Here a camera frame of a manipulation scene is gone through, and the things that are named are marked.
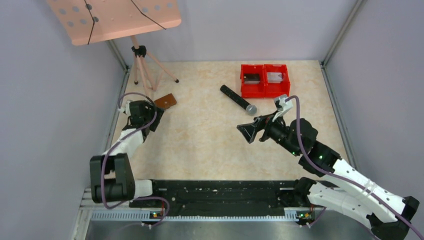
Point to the left red plastic bin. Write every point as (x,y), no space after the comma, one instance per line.
(252,81)

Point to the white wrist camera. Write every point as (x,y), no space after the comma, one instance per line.
(125,109)
(283,105)

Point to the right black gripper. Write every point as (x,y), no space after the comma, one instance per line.
(250,130)

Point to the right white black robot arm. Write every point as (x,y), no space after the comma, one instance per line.
(340,187)

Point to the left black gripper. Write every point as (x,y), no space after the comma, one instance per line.
(156,122)

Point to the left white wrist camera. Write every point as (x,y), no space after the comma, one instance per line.
(125,109)

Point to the right red plastic bin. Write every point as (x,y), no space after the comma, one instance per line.
(277,81)

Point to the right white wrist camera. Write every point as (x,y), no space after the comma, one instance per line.
(283,105)

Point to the black handheld microphone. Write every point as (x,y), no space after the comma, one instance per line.
(245,105)

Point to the pink music stand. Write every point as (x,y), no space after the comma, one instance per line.
(93,21)

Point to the red plastic bin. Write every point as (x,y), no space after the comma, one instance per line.
(252,81)
(277,81)

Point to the brown leather card holder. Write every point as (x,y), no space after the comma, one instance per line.
(166,102)

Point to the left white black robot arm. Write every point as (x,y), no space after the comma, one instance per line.
(114,164)

